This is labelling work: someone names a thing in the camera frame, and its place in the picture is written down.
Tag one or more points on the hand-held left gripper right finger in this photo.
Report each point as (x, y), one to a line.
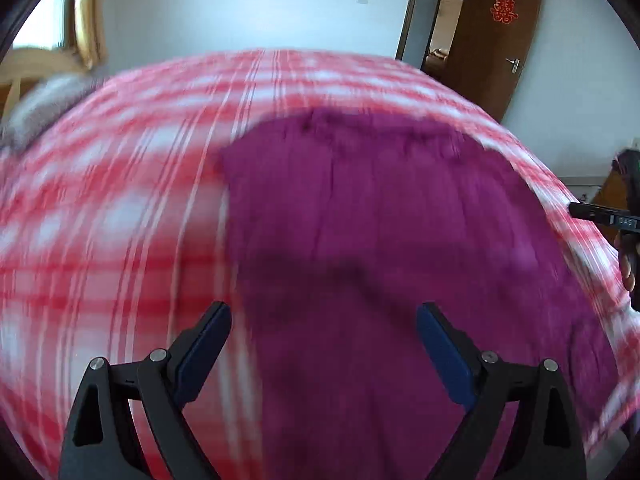
(445, 355)

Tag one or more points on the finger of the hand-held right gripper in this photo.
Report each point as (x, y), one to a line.
(607, 216)

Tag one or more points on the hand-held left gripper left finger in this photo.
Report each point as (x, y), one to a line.
(200, 355)

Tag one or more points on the purple down jacket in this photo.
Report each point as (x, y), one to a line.
(375, 240)

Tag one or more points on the person's right hand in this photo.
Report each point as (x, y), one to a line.
(626, 260)

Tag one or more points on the bed with red plaid sheet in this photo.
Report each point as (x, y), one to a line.
(125, 185)

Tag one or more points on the brown wooden door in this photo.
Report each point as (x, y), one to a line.
(500, 60)

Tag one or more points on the red paper door decoration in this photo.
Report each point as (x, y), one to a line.
(505, 9)

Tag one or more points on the grey striped pillow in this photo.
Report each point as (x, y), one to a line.
(45, 105)

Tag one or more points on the cream and wood headboard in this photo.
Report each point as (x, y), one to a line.
(35, 62)

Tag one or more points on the yellow curtain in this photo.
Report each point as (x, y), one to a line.
(91, 15)

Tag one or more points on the window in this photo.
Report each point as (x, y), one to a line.
(45, 20)

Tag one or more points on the brown door frame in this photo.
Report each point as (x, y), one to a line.
(407, 15)

